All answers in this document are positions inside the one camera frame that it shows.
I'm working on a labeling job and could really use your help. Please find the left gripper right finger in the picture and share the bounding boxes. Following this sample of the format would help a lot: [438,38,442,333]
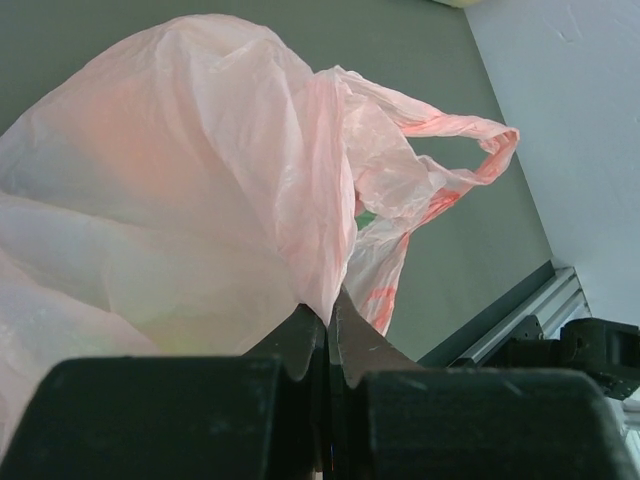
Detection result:
[327,292,639,479]

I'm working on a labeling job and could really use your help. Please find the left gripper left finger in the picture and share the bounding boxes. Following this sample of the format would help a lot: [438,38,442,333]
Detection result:
[1,306,326,479]

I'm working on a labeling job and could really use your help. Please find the pink plastic bag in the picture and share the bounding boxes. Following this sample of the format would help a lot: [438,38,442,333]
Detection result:
[1,15,519,443]

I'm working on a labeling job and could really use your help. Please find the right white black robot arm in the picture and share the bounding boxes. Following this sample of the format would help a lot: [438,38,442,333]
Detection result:
[492,317,639,400]

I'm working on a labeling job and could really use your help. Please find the right white plastic basket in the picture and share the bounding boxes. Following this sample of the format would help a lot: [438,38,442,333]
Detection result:
[434,0,484,9]

